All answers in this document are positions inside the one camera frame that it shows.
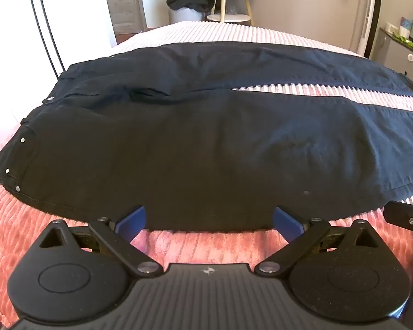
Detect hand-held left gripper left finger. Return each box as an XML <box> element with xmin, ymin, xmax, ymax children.
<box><xmin>39</xmin><ymin>205</ymin><xmax>161</xmax><ymax>277</ymax></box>

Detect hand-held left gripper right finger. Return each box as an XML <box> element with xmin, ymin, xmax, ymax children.
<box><xmin>254</xmin><ymin>206</ymin><xmax>382</xmax><ymax>277</ymax></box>

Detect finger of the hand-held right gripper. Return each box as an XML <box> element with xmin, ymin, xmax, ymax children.
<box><xmin>383</xmin><ymin>201</ymin><xmax>413</xmax><ymax>238</ymax></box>

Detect black pants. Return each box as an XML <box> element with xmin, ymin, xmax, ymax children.
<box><xmin>0</xmin><ymin>41</ymin><xmax>413</xmax><ymax>233</ymax></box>

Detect pink ribbed blanket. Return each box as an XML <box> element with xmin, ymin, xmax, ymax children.
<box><xmin>0</xmin><ymin>21</ymin><xmax>413</xmax><ymax>321</ymax></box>

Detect grey cabinet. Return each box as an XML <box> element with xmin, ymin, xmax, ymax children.
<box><xmin>371</xmin><ymin>27</ymin><xmax>413</xmax><ymax>88</ymax></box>

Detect green cloth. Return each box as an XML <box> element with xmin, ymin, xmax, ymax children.
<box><xmin>392</xmin><ymin>32</ymin><xmax>413</xmax><ymax>48</ymax></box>

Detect white tower fan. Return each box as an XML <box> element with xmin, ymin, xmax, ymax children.
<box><xmin>359</xmin><ymin>0</ymin><xmax>383</xmax><ymax>58</ymax></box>

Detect white round basket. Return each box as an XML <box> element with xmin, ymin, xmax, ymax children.
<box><xmin>169</xmin><ymin>6</ymin><xmax>206</xmax><ymax>23</ymax></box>

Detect white wardrobe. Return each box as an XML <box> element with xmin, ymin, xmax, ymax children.
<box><xmin>0</xmin><ymin>0</ymin><xmax>117</xmax><ymax>141</ymax></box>

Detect wooden door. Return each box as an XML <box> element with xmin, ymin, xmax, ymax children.
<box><xmin>102</xmin><ymin>0</ymin><xmax>148</xmax><ymax>35</ymax></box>

